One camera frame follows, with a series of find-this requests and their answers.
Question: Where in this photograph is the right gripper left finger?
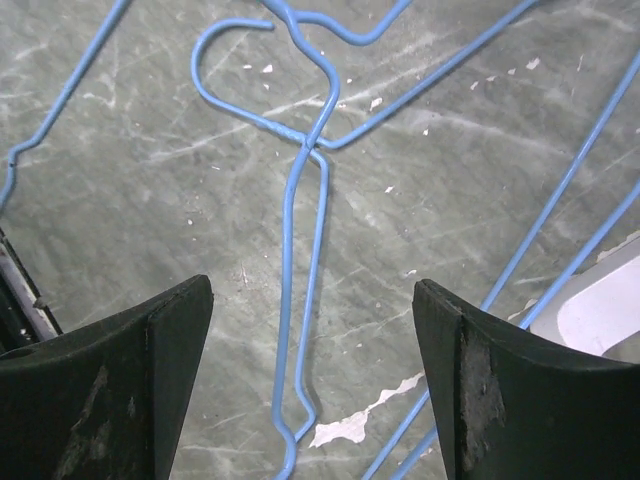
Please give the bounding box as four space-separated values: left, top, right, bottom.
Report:
1 274 214 479

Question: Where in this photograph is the metal clothes rack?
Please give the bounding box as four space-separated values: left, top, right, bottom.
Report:
529 240 639 356

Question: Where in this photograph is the blue wire hanger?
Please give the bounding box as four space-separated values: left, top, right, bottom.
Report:
190 0 541 480
1 1 410 209
363 54 639 479

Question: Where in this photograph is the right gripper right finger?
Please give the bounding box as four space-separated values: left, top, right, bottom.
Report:
412 279 639 479

